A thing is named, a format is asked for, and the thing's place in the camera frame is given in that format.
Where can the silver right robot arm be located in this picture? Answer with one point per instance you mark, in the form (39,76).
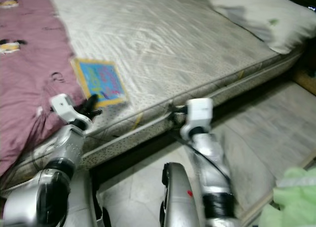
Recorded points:
(212,172)

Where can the pale green cloth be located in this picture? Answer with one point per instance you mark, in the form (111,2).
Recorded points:
(294,200)

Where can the grey robot left leg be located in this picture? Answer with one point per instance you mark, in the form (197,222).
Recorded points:
(86,212)

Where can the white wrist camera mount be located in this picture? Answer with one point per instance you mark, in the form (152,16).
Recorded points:
(198,113)
(63,107)

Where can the colourful children's book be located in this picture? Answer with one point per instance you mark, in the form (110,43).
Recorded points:
(98,79)

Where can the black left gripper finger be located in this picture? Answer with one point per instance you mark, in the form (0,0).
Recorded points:
(96,112)
(87,102)

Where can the pink cartoon print blanket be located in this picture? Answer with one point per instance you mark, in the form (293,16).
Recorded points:
(24,89)

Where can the grey robot leg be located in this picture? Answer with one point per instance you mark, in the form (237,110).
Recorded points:
(180,197)
(86,212)

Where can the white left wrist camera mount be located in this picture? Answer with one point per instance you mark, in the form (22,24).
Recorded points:
(63,107)

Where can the grey robot right leg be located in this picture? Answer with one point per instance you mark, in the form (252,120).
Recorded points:
(180,197)

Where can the white quilted mattress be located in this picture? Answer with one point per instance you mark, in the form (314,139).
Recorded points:
(153,39)

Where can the white pillow with lettering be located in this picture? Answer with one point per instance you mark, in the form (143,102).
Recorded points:
(266,15)

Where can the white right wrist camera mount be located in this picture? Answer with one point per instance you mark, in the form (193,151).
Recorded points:
(198,113)

